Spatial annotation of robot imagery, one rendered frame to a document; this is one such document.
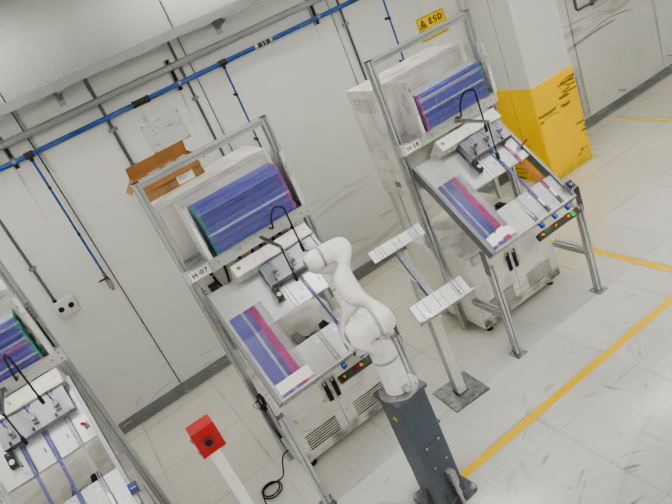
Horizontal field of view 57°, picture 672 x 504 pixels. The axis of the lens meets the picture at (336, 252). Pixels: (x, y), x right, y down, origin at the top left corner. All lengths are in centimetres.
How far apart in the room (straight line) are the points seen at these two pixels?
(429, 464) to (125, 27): 337
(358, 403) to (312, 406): 31
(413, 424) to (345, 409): 90
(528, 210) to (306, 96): 208
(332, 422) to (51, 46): 296
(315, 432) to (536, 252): 186
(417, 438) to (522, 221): 149
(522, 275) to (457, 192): 83
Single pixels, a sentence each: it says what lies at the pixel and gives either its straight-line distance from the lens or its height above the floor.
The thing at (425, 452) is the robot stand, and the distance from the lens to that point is 305.
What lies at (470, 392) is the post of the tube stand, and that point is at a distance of 384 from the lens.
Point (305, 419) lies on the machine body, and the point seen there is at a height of 33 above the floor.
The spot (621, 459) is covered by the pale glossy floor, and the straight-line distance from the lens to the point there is 333.
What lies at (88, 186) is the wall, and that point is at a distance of 462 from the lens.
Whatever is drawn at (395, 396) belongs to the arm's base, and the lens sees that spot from 287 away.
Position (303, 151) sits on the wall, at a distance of 505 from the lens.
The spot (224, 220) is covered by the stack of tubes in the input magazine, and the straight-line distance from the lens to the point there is 326.
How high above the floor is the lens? 246
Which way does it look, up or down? 24 degrees down
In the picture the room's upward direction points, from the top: 24 degrees counter-clockwise
